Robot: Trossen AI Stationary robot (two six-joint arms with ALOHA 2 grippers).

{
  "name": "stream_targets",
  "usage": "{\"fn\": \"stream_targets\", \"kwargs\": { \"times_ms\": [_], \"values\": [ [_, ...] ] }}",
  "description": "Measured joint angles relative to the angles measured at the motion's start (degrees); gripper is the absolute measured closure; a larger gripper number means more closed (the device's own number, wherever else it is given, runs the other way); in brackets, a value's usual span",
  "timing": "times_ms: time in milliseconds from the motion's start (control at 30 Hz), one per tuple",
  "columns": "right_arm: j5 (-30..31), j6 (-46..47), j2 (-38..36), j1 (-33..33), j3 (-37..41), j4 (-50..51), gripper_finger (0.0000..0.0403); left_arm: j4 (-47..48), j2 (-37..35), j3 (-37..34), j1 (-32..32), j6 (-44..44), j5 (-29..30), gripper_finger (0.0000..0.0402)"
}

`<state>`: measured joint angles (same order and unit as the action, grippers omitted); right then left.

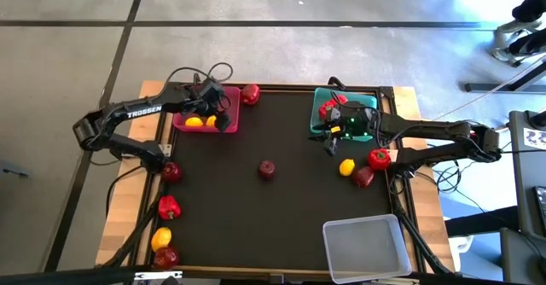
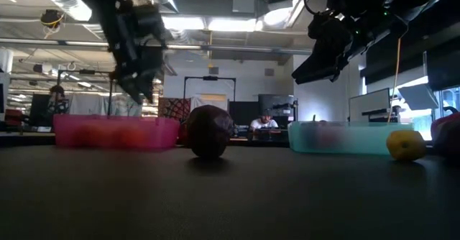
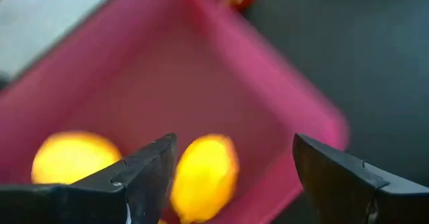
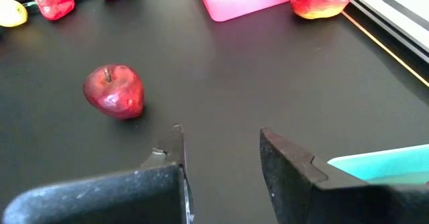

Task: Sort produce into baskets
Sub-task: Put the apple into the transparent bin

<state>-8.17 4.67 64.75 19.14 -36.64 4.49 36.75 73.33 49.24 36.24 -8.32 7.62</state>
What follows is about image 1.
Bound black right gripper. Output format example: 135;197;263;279
308;102;380;157

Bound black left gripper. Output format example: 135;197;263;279
186;82;234;134

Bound red and yellow apple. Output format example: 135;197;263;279
241;83;261;106

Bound dark red apple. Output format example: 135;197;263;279
351;166;375;189
258;160;276;181
152;246;181;270
160;161;183;183

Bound pink plastic basket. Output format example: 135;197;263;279
172;85;241;135

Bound teal plastic basket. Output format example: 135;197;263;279
309;86;380;143

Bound black table mat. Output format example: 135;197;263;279
164;89;392;272

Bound clear plastic basket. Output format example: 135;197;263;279
322;213;413;285

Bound black stand bar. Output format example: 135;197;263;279
463;61;546;94

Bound black stand base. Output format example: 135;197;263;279
443;206;520;238

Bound grey equipment cart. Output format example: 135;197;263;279
507;109;546;241

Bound white printed label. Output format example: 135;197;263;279
523;127;546;150

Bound black tablet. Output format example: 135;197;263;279
535;185;546;235

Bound grey box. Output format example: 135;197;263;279
499;227;546;285

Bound person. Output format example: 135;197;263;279
490;0;546;67

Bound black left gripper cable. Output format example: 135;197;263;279
164;61;235;90

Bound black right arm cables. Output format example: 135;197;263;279
431;159;473;195

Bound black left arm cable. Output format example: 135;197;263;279
105;164;148;218

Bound white cord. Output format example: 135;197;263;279
428;54;546;122

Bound white rail label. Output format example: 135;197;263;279
134;270;183;282

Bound white bracket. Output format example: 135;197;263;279
447;233;469;261

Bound black camera rail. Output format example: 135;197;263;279
0;265;546;285

